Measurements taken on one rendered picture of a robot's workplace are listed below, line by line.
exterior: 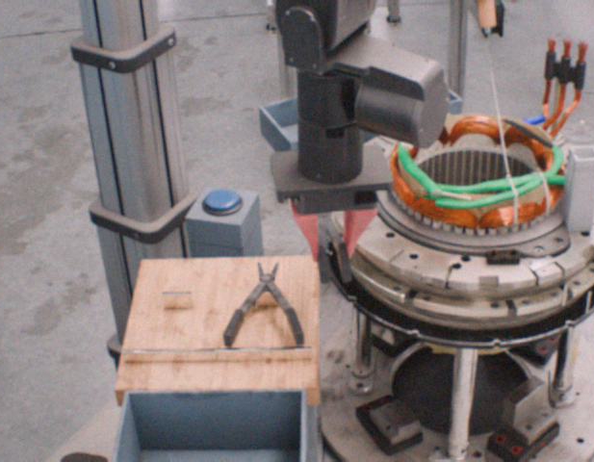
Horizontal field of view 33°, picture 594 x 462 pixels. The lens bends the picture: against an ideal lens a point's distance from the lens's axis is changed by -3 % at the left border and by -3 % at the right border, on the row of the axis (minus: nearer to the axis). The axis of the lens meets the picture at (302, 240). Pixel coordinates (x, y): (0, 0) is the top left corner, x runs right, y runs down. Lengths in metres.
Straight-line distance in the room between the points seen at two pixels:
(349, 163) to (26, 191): 2.48
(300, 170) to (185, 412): 0.25
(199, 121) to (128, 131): 2.18
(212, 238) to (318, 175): 0.36
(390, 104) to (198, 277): 0.35
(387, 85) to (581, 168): 0.30
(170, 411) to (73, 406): 1.54
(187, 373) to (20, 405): 1.60
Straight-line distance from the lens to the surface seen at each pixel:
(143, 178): 1.39
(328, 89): 0.85
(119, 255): 1.49
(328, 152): 0.88
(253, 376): 0.96
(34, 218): 3.17
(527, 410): 1.24
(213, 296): 1.06
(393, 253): 1.05
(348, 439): 1.26
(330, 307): 1.47
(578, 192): 1.07
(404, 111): 0.82
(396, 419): 1.23
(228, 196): 1.24
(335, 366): 1.35
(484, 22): 1.04
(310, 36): 0.81
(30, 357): 2.67
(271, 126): 1.35
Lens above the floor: 1.73
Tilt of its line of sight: 36 degrees down
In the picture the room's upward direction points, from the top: 3 degrees counter-clockwise
